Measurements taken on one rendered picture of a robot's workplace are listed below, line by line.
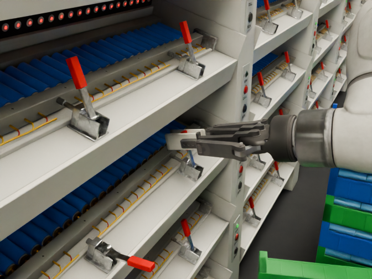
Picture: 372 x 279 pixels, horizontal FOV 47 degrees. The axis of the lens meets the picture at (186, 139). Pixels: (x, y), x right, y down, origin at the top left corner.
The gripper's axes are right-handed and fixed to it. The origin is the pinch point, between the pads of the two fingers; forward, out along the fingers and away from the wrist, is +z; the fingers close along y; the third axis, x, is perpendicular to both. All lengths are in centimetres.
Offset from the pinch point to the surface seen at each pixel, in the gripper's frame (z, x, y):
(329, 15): 2, 1, 156
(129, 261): -4.6, -5.7, -27.2
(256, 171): 4.1, -26.4, 41.0
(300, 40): -1, 2, 86
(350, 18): 0, -9, 207
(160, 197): 1.4, -6.6, -9.6
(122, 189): 4.1, -2.3, -15.3
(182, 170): 1.6, -5.8, -0.9
